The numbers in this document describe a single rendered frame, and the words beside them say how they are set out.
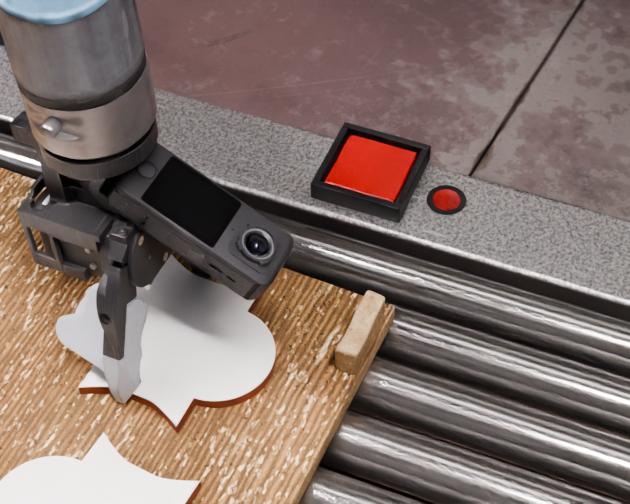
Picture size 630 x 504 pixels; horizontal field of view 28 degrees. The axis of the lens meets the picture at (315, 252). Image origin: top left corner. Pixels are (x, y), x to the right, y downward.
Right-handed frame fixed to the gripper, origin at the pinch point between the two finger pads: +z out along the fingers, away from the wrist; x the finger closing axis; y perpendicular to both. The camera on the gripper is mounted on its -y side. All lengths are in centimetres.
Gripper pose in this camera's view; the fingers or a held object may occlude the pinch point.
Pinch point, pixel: (173, 336)
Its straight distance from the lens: 89.9
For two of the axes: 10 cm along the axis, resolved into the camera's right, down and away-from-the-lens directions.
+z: 0.5, 6.5, 7.5
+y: -9.0, -2.9, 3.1
